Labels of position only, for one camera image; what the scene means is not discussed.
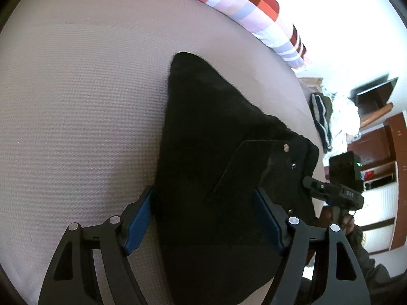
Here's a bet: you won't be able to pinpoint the beige bed cover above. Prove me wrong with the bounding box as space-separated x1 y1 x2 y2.
0 0 328 305

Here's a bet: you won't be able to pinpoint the navy white striped knit garment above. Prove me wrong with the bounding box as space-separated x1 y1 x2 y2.
310 92 334 153

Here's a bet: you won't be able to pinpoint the brown wooden cabinet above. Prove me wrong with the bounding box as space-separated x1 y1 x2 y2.
348 111 407 255

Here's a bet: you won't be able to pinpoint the person's right forearm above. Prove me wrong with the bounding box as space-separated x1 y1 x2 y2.
346 225 391 294

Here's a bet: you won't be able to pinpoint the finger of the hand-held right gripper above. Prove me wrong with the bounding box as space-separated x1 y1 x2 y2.
302 176 333 200

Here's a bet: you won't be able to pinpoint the black pants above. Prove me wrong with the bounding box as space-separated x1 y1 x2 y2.
153 52 320 305

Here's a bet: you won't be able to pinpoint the dark wooden shelf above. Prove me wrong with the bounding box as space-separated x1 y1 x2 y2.
350 74 399 116

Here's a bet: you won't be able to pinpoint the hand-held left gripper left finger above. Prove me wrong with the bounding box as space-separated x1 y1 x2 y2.
38 186 155 305

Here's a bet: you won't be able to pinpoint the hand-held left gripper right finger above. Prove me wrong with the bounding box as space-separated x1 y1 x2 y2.
251 188 372 305

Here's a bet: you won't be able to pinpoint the person's right hand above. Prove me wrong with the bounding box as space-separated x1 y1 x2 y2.
319 206 356 234

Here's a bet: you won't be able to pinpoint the white printed cloth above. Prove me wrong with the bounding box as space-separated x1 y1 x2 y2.
331 94 363 143

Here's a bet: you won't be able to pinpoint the pink checkered striped pillow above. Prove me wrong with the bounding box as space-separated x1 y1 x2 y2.
127 0 314 70

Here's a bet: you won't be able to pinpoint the olive green garment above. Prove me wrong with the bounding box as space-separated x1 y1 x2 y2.
322 93 335 119

